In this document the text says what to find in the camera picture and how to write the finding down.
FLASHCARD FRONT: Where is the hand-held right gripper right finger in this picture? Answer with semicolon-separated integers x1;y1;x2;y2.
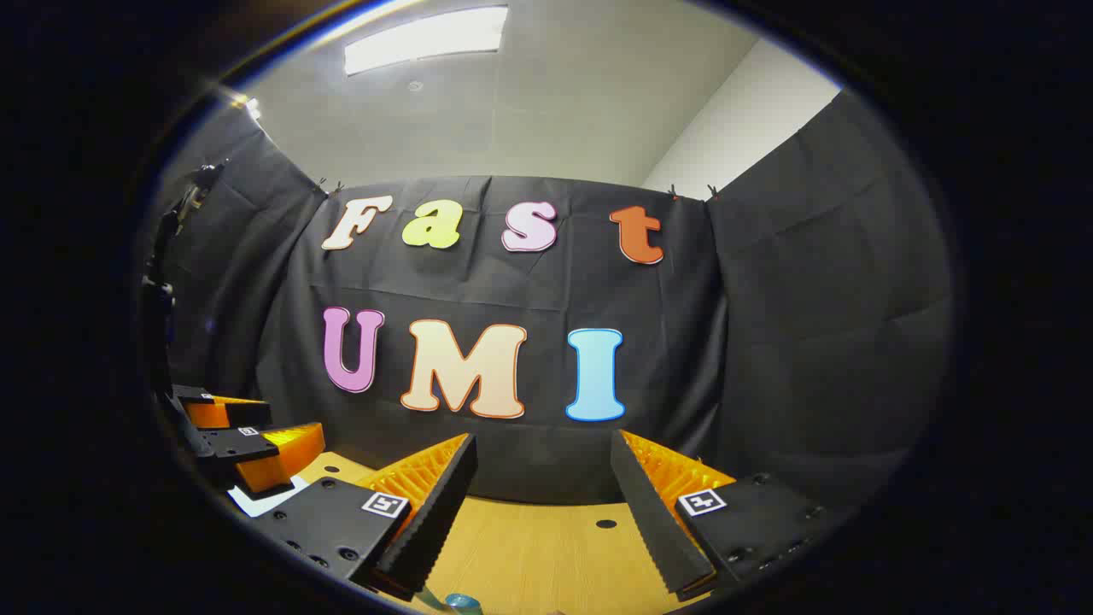
608;429;859;603

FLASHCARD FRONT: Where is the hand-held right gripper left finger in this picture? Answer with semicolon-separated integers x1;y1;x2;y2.
248;431;479;601

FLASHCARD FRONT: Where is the ceiling light panel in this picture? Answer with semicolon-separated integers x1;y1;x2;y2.
343;5;510;78

